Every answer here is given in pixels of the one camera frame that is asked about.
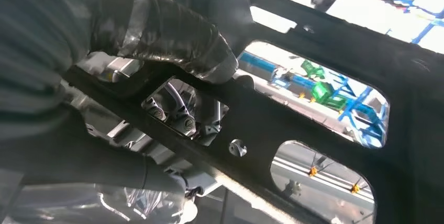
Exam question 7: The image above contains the green plastic bin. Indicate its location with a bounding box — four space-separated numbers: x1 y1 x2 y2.
325 95 348 111
311 82 335 104
301 59 326 80

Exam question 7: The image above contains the blue rack with green bins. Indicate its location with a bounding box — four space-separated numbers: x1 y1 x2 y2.
239 50 389 149

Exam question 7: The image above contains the grey metal rail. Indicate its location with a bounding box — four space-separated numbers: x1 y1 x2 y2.
271 156 375 209

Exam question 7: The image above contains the blue metal frame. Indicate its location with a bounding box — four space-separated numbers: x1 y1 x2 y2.
364 0 444 44

